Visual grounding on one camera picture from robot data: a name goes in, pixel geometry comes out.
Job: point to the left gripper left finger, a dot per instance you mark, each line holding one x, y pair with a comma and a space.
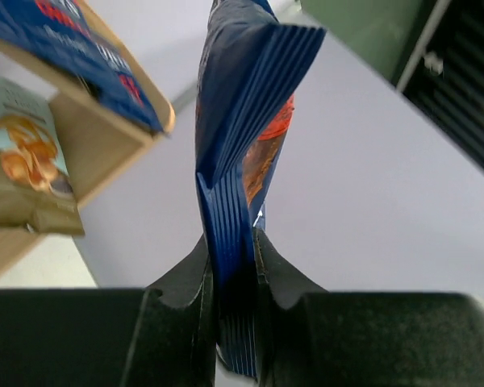
161, 335

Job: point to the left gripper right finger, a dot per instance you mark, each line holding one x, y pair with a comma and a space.
308, 336

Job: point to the light blue cassava chips bag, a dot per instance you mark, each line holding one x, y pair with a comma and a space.
35, 190

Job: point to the blue Burts chips bag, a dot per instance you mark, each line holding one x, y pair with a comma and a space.
57, 32
251, 64

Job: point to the wooden two-tier shelf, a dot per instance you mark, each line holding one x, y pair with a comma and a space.
98, 145

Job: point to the right aluminium frame post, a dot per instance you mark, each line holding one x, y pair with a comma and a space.
187, 96

